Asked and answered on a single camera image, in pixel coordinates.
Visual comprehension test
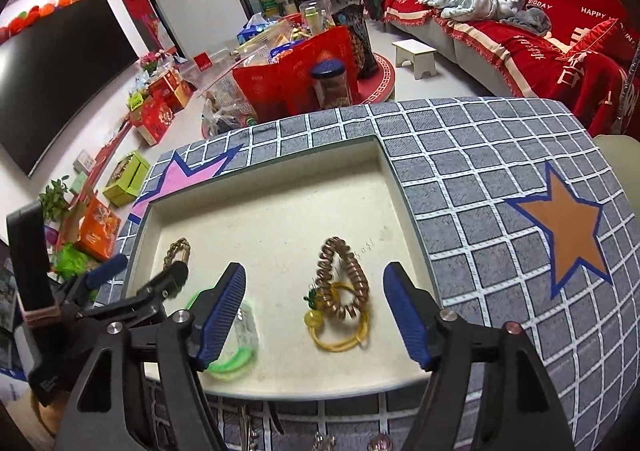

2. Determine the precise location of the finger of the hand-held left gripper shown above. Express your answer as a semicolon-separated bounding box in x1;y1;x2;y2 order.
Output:
134;261;190;304
85;253;129;289

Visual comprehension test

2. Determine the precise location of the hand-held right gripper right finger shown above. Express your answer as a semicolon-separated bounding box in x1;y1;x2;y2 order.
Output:
382;261;576;451

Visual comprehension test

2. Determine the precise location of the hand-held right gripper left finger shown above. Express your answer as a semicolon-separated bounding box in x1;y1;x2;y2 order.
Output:
60;261;248;451

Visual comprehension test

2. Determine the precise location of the green plastic bracelet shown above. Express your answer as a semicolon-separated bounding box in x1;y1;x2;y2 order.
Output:
187;288;261;374

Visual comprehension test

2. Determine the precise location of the bronze chain bracelet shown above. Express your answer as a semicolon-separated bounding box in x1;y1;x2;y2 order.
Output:
166;237;192;264

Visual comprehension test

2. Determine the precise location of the brown spiral hair tie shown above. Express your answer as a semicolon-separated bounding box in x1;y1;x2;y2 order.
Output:
312;237;371;322

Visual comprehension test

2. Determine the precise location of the yellow pineapple hair tie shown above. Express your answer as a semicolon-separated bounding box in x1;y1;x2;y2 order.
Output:
302;281;371;352

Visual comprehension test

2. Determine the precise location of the beige tray with dark rim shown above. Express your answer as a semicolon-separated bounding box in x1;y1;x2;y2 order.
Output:
124;135;443;402

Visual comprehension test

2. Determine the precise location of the green plastic bag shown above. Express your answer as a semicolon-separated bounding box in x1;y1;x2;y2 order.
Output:
55;246;88;282

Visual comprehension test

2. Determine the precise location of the orange cardboard box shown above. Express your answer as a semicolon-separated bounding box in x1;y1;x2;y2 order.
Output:
75;198;122;261

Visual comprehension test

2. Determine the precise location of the green potted plant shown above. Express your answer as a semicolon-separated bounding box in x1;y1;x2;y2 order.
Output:
39;176;71;222

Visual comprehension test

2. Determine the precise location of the green cardboard box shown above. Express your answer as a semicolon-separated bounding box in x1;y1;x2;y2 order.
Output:
102;151;151;207

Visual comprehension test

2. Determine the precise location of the large red gift box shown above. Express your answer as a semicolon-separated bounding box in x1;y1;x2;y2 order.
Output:
132;96;176;146

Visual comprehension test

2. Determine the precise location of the grey checked tablecloth with stars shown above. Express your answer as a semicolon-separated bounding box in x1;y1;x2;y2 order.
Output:
95;98;632;451

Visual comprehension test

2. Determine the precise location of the black television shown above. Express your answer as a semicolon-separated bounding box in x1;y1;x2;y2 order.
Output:
0;0;141;177

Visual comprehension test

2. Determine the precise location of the small red gift box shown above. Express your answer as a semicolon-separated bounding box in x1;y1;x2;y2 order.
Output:
147;68;193;109

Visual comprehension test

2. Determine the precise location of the pink flower bouquet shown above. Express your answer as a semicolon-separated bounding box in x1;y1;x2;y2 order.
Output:
139;51;173;74

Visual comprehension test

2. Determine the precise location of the red gift bag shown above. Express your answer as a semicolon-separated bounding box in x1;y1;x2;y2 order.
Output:
232;25;361;124

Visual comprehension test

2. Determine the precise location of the jar with blue lid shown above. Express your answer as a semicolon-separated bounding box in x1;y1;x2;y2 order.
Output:
310;60;349;110

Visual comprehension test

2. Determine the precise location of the row of colourful balloons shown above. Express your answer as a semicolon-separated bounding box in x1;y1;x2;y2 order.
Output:
0;0;106;44

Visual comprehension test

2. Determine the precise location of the red door decoration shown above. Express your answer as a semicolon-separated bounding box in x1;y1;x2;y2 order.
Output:
119;0;173;52

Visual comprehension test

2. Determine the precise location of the white step stool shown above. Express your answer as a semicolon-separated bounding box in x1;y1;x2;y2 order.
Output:
392;38;438;79

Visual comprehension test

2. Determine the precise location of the blue tissue box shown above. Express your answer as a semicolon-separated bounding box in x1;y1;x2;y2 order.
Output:
236;14;271;44

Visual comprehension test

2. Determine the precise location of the dark patterned bag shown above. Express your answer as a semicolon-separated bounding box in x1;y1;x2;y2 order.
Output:
332;5;378;79

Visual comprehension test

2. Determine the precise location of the sofa with red cover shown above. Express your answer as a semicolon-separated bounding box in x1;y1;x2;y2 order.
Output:
362;0;640;137

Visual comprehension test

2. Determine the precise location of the clear plastic jar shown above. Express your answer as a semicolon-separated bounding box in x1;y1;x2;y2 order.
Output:
300;0;333;34

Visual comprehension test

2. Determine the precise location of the grey cloth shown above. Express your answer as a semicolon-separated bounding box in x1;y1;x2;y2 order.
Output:
500;6;553;34

